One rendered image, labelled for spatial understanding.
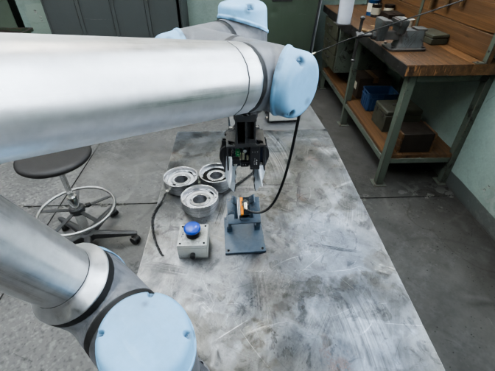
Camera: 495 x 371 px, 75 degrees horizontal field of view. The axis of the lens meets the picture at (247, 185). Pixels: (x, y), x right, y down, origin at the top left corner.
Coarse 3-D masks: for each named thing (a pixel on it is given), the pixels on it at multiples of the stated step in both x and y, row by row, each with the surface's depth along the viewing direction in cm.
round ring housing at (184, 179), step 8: (176, 168) 101; (184, 168) 102; (192, 168) 101; (168, 176) 100; (176, 176) 99; (184, 176) 100; (168, 184) 94; (176, 184) 96; (184, 184) 96; (192, 184) 95; (176, 192) 95
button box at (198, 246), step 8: (200, 232) 78; (208, 232) 81; (184, 240) 76; (192, 240) 76; (200, 240) 76; (208, 240) 81; (184, 248) 75; (192, 248) 75; (200, 248) 76; (184, 256) 77; (192, 256) 76; (200, 256) 77
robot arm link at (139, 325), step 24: (120, 312) 41; (144, 312) 42; (168, 312) 42; (96, 336) 40; (120, 336) 39; (144, 336) 39; (168, 336) 40; (192, 336) 42; (96, 360) 39; (120, 360) 37; (144, 360) 37; (168, 360) 38; (192, 360) 42
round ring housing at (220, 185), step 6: (204, 168) 102; (210, 168) 103; (222, 168) 103; (210, 174) 100; (216, 174) 102; (222, 174) 100; (204, 180) 96; (216, 180) 97; (222, 180) 95; (216, 186) 96; (222, 186) 96; (228, 186) 99
